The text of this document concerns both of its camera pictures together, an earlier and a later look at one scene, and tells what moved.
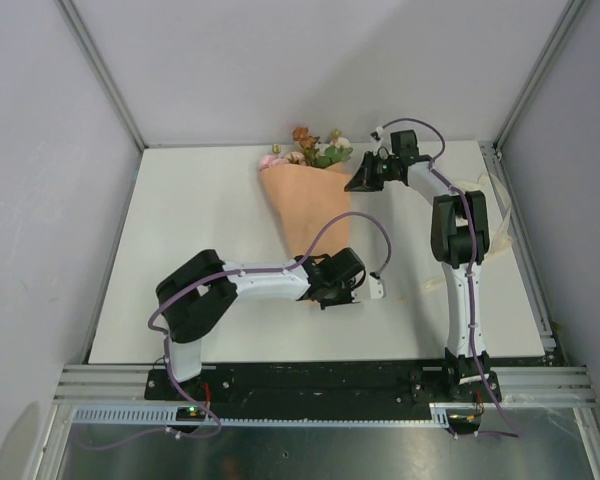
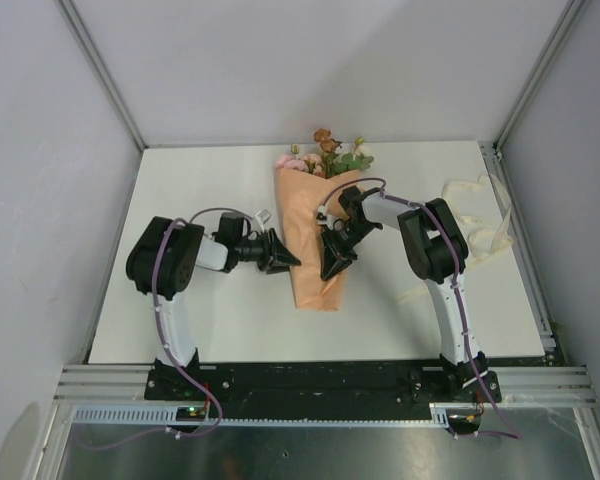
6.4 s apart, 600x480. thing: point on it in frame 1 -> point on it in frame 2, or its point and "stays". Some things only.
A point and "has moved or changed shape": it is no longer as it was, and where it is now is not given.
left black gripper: x=350 y=287 -> x=275 y=257
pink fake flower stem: x=272 y=160 -> x=292 y=162
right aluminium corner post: x=542 y=69 stays
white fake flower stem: x=337 y=150 -> x=360 y=148
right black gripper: x=365 y=179 -> x=335 y=264
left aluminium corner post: x=80 y=29 stays
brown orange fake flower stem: x=306 y=141 -> x=328 y=146
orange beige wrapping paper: x=306 y=198 has moved or changed shape
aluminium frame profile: x=106 y=385 stays
